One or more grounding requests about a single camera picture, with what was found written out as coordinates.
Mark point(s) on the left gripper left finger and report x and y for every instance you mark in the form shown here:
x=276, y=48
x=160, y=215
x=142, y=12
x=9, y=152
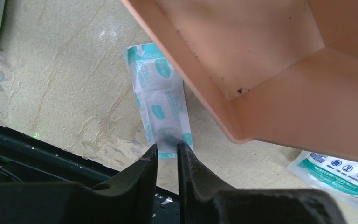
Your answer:
x=125, y=198

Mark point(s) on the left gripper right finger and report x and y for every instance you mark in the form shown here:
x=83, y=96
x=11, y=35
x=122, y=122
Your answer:
x=204, y=198

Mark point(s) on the teal printed plaster packet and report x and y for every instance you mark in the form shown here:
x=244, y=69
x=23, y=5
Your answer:
x=160, y=96

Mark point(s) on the green orange dressing packet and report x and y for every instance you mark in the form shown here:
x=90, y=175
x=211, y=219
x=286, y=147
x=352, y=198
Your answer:
x=335, y=175

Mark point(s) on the pink plastic desk organizer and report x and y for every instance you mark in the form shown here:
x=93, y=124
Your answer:
x=278, y=71

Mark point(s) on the black table front rail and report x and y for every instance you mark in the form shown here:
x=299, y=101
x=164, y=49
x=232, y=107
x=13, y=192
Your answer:
x=26, y=159

